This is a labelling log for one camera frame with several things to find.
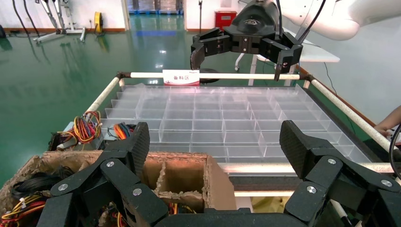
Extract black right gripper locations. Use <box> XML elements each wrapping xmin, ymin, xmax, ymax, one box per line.
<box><xmin>190</xmin><ymin>0</ymin><xmax>304</xmax><ymax>82</ymax></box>

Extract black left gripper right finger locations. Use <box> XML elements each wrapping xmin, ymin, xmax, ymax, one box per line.
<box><xmin>279</xmin><ymin>120</ymin><xmax>401</xmax><ymax>226</ymax></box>

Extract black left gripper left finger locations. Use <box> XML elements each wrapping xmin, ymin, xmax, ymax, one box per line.
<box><xmin>49</xmin><ymin>122</ymin><xmax>170</xmax><ymax>227</ymax></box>

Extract bare person forearm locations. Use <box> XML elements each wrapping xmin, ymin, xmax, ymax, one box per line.
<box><xmin>380</xmin><ymin>105</ymin><xmax>401</xmax><ymax>132</ymax></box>

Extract bare person hand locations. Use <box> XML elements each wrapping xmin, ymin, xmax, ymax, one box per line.
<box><xmin>374</xmin><ymin>123</ymin><xmax>392</xmax><ymax>138</ymax></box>

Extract red cabinet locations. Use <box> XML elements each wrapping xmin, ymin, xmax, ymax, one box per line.
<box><xmin>215</xmin><ymin>11</ymin><xmax>237</xmax><ymax>30</ymax></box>

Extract black round stool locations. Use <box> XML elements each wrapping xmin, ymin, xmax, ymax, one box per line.
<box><xmin>199</xmin><ymin>68</ymin><xmax>220</xmax><ymax>84</ymax></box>

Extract white table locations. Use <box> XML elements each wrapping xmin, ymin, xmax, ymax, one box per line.
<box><xmin>235</xmin><ymin>27</ymin><xmax>340</xmax><ymax>87</ymax></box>

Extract red white label sign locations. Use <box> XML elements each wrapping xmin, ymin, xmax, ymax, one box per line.
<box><xmin>163</xmin><ymin>69</ymin><xmax>200</xmax><ymax>87</ymax></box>

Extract clear acrylic compartment tray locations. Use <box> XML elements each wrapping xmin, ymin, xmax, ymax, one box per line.
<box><xmin>100</xmin><ymin>84</ymin><xmax>372</xmax><ymax>164</ymax></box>

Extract brown cardboard divider box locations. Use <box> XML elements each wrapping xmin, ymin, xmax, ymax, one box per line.
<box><xmin>0</xmin><ymin>151</ymin><xmax>237</xmax><ymax>227</ymax></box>

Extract power supply, orange blue wires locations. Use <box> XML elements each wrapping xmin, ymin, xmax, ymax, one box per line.
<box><xmin>108</xmin><ymin>122</ymin><xmax>137</xmax><ymax>141</ymax></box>

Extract white pipe rail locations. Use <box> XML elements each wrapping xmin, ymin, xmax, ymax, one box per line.
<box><xmin>234</xmin><ymin>191</ymin><xmax>295</xmax><ymax>198</ymax></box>
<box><xmin>218</xmin><ymin>162</ymin><xmax>396</xmax><ymax>174</ymax></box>
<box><xmin>308</xmin><ymin>79</ymin><xmax>401</xmax><ymax>154</ymax></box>
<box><xmin>84</xmin><ymin>77</ymin><xmax>121</xmax><ymax>115</ymax></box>
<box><xmin>117</xmin><ymin>72</ymin><xmax>312</xmax><ymax>81</ymax></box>

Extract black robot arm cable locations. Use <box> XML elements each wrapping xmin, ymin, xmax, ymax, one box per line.
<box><xmin>275</xmin><ymin>0</ymin><xmax>283</xmax><ymax>40</ymax></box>
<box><xmin>297</xmin><ymin>0</ymin><xmax>327</xmax><ymax>44</ymax></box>

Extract power supply with colourful wires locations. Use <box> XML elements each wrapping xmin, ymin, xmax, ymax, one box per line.
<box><xmin>0</xmin><ymin>192</ymin><xmax>47</xmax><ymax>227</ymax></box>
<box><xmin>167</xmin><ymin>203</ymin><xmax>192</xmax><ymax>216</ymax></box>
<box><xmin>98</xmin><ymin>208</ymin><xmax>128</xmax><ymax>227</ymax></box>
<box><xmin>47</xmin><ymin>111</ymin><xmax>105</xmax><ymax>152</ymax></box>

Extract thick black cable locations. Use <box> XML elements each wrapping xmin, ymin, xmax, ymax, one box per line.
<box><xmin>388</xmin><ymin>123</ymin><xmax>401</xmax><ymax>181</ymax></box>

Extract power supply with black cables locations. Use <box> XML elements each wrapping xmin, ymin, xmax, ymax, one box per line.
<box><xmin>11</xmin><ymin>166</ymin><xmax>74</xmax><ymax>201</ymax></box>

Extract yellow cable reel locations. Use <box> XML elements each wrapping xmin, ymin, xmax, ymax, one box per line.
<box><xmin>94</xmin><ymin>12</ymin><xmax>104</xmax><ymax>34</ymax></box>

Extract grey metal stand frame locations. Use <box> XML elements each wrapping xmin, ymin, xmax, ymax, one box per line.
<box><xmin>33</xmin><ymin>0</ymin><xmax>87</xmax><ymax>44</ymax></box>

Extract hanging black cable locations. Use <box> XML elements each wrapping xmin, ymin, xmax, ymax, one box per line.
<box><xmin>22</xmin><ymin>0</ymin><xmax>41</xmax><ymax>37</ymax></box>
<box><xmin>12</xmin><ymin>0</ymin><xmax>30</xmax><ymax>35</ymax></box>

